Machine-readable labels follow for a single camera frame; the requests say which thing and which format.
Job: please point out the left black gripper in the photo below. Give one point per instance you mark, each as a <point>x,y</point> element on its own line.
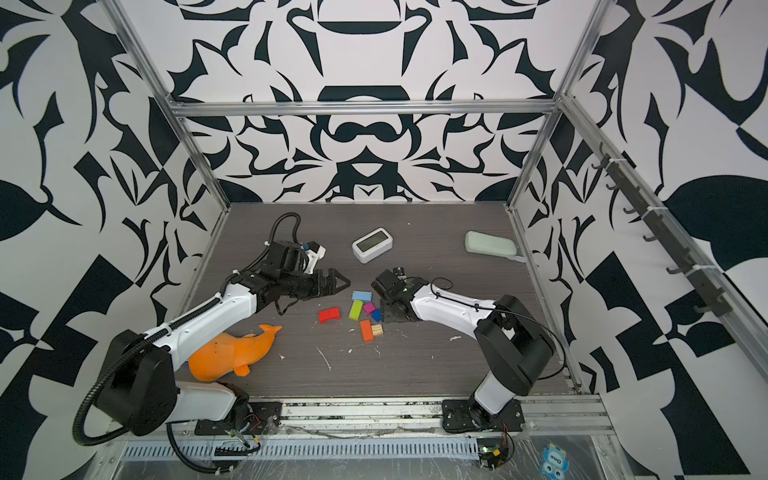
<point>320,289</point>

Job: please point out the orange block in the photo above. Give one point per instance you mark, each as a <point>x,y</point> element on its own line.
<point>366,331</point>

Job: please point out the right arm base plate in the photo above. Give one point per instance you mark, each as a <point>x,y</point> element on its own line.
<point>466,416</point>

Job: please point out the lime green block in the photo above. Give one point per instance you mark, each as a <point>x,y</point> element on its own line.
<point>356,310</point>

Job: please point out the pale green case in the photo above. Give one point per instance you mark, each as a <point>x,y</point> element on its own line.
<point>489,245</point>

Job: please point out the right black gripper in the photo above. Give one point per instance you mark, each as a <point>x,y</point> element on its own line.
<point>387,315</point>

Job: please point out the white slotted cable duct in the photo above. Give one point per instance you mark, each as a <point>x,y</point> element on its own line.
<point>337,449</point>

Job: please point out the orange toy whale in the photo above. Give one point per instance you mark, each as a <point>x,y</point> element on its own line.
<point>229,354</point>

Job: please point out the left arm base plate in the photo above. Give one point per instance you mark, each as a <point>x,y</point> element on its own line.
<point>252,418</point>

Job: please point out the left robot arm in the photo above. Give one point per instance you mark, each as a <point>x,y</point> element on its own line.
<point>136,389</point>

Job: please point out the red block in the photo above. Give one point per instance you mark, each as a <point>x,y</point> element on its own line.
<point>330,314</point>

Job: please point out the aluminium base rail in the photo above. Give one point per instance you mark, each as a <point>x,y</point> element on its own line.
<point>340,418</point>

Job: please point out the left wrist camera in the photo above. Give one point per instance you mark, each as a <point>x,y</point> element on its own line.
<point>313,253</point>

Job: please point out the light blue block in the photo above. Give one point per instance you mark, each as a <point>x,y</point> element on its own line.
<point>363,296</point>

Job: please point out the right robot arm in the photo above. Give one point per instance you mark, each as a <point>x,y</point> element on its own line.
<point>515,346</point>

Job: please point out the white digital clock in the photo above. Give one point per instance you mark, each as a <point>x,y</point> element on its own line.
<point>372,245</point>

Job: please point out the blue robot sticker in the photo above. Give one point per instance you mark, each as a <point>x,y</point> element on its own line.
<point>554,463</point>

